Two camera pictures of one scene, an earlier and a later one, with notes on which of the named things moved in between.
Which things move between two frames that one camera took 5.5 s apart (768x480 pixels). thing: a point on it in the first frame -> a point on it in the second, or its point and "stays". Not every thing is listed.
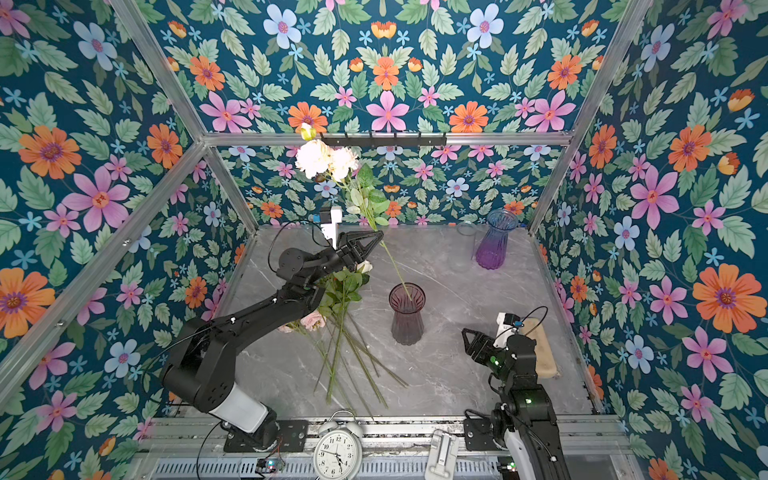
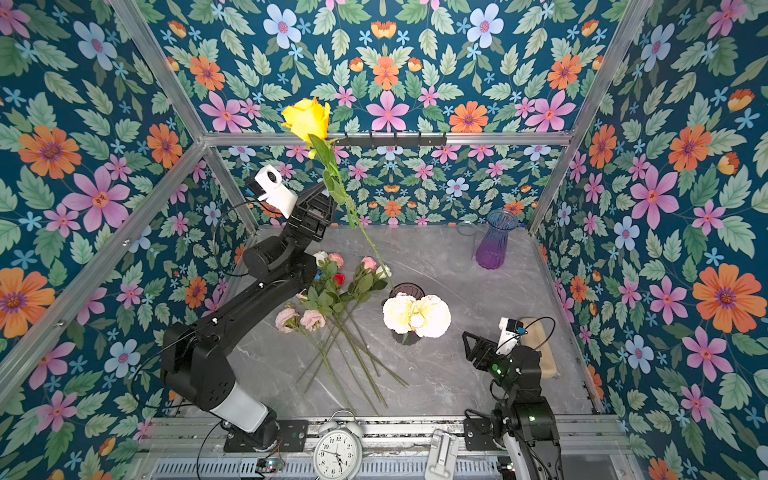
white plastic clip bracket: [442, 456] stays
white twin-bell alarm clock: [338, 453] stays
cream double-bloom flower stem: [319, 159] -> [428, 316]
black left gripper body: [345, 257] -> [303, 233]
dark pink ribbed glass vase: [407, 300] stays
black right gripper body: [488, 355] stays
